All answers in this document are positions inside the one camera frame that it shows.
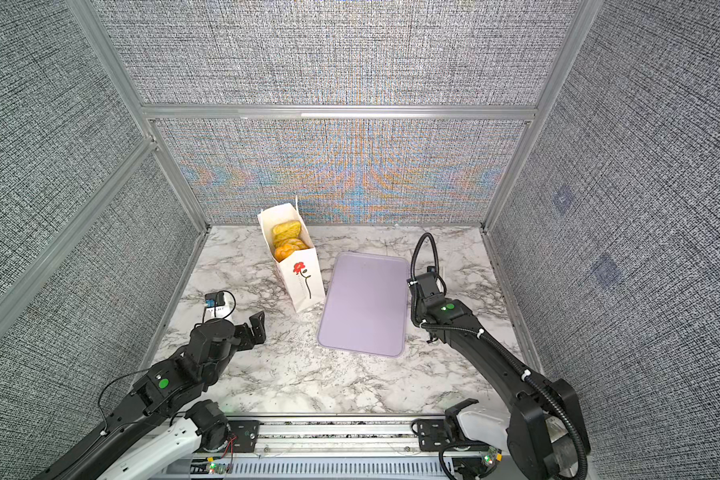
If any white paper bag with rose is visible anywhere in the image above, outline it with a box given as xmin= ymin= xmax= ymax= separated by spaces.
xmin=257 ymin=203 xmax=326 ymax=312

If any croissant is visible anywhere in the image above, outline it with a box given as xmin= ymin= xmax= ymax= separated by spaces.
xmin=274 ymin=238 xmax=309 ymax=262

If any twisted bun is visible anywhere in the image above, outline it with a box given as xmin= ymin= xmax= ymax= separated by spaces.
xmin=272 ymin=220 xmax=302 ymax=245

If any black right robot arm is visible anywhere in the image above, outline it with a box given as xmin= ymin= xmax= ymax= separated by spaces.
xmin=408 ymin=232 xmax=591 ymax=479

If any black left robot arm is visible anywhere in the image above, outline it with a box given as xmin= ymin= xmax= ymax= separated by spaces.
xmin=36 ymin=311 xmax=266 ymax=479

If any lilac plastic tray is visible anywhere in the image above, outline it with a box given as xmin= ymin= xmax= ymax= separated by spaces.
xmin=317 ymin=252 xmax=410 ymax=357

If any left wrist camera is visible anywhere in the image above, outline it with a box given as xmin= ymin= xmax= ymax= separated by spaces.
xmin=202 ymin=291 xmax=234 ymax=321

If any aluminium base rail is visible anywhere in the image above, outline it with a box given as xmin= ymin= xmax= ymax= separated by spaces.
xmin=77 ymin=413 xmax=595 ymax=480

